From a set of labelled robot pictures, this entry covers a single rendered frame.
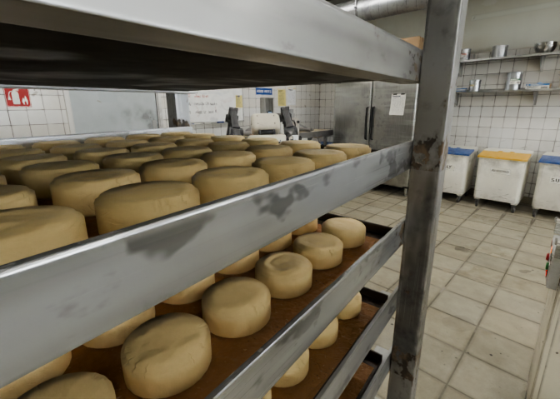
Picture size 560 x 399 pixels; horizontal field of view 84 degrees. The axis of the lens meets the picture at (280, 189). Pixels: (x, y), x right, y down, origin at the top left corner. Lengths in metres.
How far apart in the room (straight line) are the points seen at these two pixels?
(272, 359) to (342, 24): 0.20
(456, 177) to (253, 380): 4.98
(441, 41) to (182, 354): 0.34
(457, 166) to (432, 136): 4.71
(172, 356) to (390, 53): 0.26
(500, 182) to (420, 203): 4.63
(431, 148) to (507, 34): 5.32
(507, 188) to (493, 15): 2.42
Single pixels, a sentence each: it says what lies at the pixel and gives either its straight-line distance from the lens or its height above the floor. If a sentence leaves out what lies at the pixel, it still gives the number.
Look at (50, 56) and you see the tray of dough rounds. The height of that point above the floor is 1.40.
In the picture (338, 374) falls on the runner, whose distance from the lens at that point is 0.31.
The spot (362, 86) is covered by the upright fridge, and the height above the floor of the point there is 1.67.
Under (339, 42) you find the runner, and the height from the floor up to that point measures 1.41.
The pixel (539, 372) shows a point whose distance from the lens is 1.73.
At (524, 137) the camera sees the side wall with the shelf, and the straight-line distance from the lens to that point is 5.55.
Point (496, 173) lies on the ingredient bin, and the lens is 4.98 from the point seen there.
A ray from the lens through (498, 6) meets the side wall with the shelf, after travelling 5.77.
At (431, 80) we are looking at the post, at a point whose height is 1.40.
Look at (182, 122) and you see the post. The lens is 0.63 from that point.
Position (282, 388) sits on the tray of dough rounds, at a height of 1.13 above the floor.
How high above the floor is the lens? 1.37
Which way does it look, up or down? 15 degrees down
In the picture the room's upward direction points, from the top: straight up
